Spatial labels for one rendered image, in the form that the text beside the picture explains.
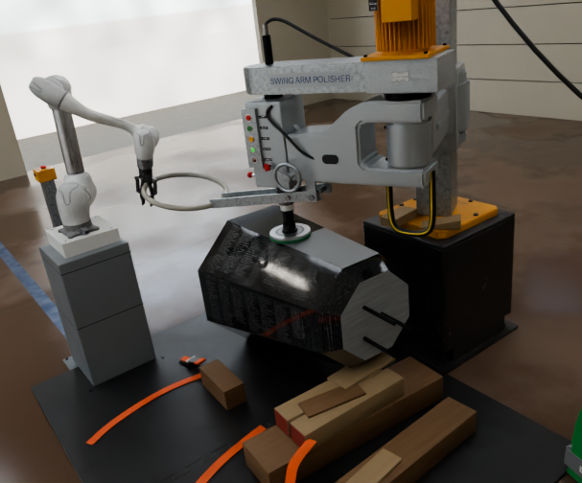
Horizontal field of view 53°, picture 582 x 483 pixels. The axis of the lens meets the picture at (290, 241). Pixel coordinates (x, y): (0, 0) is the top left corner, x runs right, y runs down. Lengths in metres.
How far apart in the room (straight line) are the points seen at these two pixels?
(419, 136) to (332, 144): 0.39
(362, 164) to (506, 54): 6.88
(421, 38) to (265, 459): 1.85
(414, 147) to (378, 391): 1.13
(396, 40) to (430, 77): 0.20
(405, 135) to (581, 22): 6.41
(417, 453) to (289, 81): 1.70
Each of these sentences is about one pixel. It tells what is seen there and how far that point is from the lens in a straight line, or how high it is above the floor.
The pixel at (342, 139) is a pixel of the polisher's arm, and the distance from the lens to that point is 2.60.
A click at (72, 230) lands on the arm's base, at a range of 3.45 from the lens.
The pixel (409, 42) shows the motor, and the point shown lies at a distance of 2.41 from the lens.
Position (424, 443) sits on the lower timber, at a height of 0.13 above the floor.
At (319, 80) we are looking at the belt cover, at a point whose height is 1.63.
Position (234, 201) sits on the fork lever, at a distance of 3.07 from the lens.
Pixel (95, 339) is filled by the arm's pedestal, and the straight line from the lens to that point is 3.55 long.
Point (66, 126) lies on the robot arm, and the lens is 3.52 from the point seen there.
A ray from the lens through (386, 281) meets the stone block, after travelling 2.72.
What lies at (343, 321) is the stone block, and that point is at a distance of 2.62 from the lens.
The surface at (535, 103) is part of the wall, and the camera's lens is 9.18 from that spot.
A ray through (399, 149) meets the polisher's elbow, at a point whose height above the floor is 1.33.
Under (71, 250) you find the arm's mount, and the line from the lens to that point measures 3.39.
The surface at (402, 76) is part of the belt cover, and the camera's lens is 2.41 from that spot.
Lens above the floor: 1.97
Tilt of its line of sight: 23 degrees down
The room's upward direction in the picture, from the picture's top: 7 degrees counter-clockwise
